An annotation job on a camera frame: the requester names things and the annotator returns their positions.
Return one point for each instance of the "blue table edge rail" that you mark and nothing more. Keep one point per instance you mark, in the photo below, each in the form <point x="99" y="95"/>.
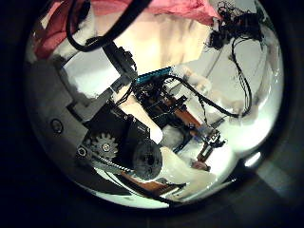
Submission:
<point x="153" y="76"/>

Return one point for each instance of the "black electronics stack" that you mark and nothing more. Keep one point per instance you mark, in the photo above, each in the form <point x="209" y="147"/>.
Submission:
<point x="155" y="101"/>

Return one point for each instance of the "orange-pink button shirt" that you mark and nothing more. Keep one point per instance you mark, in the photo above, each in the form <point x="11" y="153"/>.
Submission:
<point x="190" y="9"/>

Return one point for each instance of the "person in white shirt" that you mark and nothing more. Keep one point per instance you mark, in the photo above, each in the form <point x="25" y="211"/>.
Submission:
<point x="180" y="167"/>

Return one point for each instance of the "brown wooden base board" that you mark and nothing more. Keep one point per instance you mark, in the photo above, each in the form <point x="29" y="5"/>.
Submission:
<point x="188" y="118"/>

